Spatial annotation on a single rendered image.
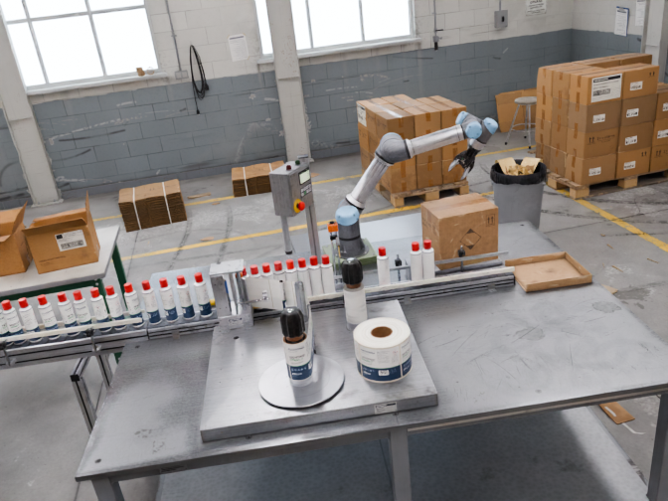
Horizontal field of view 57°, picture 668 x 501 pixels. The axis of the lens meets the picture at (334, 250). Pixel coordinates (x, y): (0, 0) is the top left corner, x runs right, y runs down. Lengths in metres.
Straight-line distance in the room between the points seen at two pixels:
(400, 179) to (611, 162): 1.99
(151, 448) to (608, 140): 5.07
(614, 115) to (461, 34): 2.99
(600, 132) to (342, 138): 3.47
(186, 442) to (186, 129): 6.18
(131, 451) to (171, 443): 0.13
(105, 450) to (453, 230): 1.73
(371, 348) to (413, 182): 4.21
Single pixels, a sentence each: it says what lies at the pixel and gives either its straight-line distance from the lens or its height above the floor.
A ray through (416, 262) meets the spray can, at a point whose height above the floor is 1.00.
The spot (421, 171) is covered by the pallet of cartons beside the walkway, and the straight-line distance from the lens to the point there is 6.20.
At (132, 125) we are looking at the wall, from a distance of 8.05.
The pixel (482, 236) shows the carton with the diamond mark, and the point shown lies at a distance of 2.99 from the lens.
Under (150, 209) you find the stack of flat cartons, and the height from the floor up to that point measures 0.19.
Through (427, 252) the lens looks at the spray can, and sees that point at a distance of 2.71.
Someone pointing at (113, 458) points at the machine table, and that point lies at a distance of 2.23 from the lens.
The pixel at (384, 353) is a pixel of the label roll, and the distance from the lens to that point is 2.12.
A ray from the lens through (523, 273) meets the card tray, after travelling 2.98.
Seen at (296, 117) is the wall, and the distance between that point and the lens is 8.04.
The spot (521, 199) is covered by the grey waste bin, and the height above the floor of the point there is 0.41.
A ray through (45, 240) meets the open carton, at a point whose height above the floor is 0.98.
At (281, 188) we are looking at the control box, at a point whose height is 1.41.
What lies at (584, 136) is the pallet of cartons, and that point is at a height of 0.61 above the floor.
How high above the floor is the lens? 2.19
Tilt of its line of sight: 24 degrees down
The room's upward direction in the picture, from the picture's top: 7 degrees counter-clockwise
